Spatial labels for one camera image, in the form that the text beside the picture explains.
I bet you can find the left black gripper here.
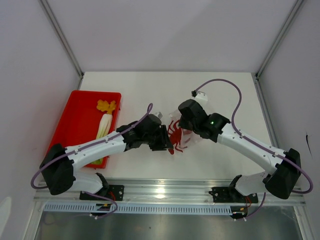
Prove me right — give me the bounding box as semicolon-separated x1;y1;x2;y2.
143;125;174;152

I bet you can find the green white toy celery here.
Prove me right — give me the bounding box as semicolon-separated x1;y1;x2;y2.
90;112;113;166

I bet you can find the clear zip top bag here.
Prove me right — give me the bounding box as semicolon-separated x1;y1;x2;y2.
167;110;203;152

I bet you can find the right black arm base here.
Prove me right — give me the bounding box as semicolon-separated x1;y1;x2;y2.
208;186;258;204

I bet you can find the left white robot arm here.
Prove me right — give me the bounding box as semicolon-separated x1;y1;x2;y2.
39;114;173;200

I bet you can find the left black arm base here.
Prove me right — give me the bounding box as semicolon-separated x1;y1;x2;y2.
79;184;125;201

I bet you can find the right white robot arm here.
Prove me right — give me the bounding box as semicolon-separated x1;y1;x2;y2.
178;99;301;202

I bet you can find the yellow toy food piece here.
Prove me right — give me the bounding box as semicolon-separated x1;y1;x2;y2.
96;99;117;115

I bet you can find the red plastic tray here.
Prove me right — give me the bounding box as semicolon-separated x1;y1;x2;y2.
43;89;123;170

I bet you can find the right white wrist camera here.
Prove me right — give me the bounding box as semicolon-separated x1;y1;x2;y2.
191;90;208;106

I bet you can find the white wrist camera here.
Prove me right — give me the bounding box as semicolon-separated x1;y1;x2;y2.
154;111;163;120
191;90;208;106

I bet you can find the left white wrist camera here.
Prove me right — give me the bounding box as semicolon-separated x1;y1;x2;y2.
154;111;163;120

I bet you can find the aluminium mounting rail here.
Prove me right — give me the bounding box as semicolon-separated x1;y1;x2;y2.
33;178;306;207

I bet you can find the white slotted cable duct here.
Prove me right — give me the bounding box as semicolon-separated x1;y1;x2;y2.
43;201;233;216

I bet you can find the right aluminium frame post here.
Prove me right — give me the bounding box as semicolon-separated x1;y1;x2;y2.
255;0;306;80

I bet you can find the aluminium frame post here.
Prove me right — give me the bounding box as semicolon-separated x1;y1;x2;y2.
38;0;84;79
255;0;306;80

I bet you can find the left aluminium frame post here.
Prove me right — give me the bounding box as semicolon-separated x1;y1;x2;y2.
38;0;84;79

